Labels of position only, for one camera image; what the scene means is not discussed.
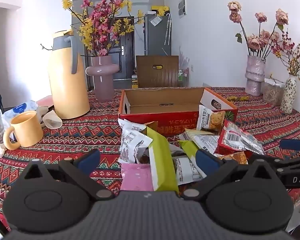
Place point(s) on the small yellow container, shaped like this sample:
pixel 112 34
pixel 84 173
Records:
pixel 135 81

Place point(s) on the pink snack packet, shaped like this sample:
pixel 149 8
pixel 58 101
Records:
pixel 136 177

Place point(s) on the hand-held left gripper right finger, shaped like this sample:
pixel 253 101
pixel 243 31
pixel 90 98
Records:
pixel 207 161

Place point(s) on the pink textured vase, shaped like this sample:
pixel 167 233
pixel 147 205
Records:
pixel 255 75

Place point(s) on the green snack packet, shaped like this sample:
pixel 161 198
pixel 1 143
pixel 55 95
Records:
pixel 188 150
pixel 162 165

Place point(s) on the white tissue pack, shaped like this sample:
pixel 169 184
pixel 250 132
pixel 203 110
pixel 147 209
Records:
pixel 20 108

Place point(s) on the pink board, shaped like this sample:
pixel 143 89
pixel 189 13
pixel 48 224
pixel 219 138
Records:
pixel 45 102

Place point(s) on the yellow mug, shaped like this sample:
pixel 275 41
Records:
pixel 27 130

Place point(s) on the red cardboard box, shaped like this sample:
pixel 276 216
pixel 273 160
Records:
pixel 175 126

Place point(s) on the fallen yellow blossoms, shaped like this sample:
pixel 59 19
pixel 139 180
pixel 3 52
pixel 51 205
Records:
pixel 237 98

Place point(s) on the dark door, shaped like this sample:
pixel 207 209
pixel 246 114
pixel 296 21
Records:
pixel 126 65

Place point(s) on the orange snack packet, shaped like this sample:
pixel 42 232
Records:
pixel 237 157

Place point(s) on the yellow box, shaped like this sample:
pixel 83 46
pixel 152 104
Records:
pixel 160 9

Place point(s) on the floral white vase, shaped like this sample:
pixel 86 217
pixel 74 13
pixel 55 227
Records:
pixel 288 95

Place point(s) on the grey refrigerator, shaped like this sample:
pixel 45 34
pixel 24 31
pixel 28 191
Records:
pixel 156 40

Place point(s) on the white orange cracker packet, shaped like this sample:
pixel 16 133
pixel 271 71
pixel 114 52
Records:
pixel 211 120

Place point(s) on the dried roses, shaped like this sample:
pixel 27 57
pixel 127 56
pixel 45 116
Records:
pixel 253 42

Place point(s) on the pink glass vase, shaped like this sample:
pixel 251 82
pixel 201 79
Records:
pixel 103 85

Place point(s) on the paper note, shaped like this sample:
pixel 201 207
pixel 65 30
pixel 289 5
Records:
pixel 155 21

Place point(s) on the clear container of seeds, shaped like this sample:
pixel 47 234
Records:
pixel 271 93

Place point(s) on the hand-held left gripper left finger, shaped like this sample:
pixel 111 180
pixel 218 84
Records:
pixel 88 160

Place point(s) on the patterned red tablecloth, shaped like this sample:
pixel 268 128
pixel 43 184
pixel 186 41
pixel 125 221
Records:
pixel 77 135

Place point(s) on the red and yellow berry branches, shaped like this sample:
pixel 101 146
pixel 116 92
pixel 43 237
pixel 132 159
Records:
pixel 296 62

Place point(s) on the white printed snack packet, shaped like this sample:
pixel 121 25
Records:
pixel 130 125
pixel 186 171
pixel 132 145

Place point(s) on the crumpled white tissue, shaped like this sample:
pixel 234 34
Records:
pixel 0 150

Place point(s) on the red snack packet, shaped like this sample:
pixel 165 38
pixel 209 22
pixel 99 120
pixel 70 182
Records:
pixel 230 140

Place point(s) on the yellow thermos jug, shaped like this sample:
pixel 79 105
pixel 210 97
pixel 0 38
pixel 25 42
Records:
pixel 67 92

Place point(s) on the dried flower bunch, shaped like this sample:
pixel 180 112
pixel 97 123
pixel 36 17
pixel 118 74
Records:
pixel 183 57

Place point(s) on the white folded umbrella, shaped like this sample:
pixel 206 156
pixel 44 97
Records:
pixel 168 30

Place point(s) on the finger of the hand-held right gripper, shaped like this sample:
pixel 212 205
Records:
pixel 292 144
pixel 290 164

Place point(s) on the white striped snack packet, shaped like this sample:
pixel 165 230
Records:
pixel 205 141

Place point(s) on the pink and yellow flower branches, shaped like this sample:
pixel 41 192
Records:
pixel 102 25

